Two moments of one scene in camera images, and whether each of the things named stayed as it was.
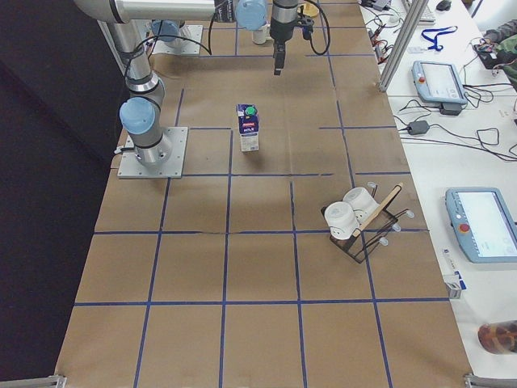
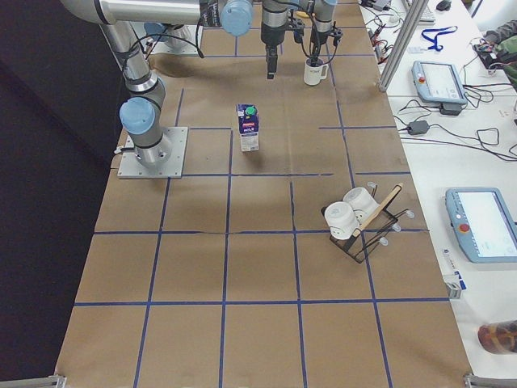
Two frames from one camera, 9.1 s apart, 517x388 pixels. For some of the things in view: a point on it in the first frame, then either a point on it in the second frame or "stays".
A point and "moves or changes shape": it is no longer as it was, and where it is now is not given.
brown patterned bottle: x=498 y=338 stays
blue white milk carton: x=248 y=125 stays
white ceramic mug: x=262 y=35 moves or changes shape
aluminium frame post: x=415 y=15 stays
